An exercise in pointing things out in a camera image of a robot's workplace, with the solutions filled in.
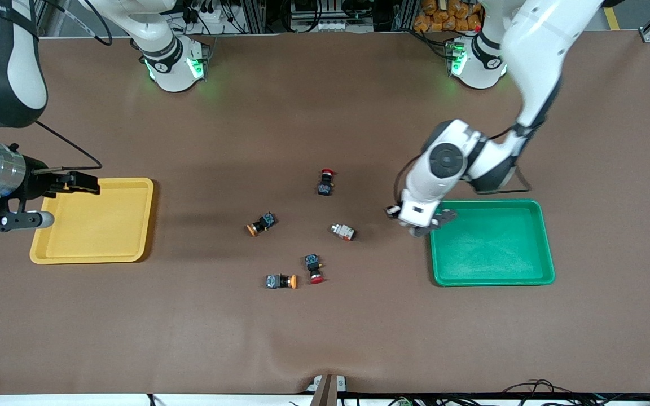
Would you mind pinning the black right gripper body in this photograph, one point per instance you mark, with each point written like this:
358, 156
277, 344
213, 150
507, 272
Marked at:
36, 179

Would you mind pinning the white pushbutton with orange block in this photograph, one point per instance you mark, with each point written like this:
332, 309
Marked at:
342, 230

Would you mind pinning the yellow cap pushbutton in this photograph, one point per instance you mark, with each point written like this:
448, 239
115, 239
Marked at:
263, 222
277, 281

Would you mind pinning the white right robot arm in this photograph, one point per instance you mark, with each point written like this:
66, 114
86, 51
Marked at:
3, 73

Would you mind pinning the yellow plastic tray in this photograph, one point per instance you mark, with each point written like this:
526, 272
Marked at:
99, 225

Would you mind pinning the green plastic tray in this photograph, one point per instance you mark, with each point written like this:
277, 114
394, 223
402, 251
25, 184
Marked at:
494, 248

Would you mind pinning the red mushroom pushbutton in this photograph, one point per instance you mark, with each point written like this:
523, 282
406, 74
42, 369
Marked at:
313, 265
325, 185

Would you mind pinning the brown table mat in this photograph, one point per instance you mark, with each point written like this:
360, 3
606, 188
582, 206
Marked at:
325, 338

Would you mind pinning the pile of orange objects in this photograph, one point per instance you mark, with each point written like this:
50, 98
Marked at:
443, 17

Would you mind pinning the power strip with black plugs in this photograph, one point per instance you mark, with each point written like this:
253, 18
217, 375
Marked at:
209, 14

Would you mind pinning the white power strip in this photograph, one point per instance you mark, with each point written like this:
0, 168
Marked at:
333, 25

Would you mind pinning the grey bracket with brown post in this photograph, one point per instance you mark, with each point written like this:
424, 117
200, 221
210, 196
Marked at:
328, 392

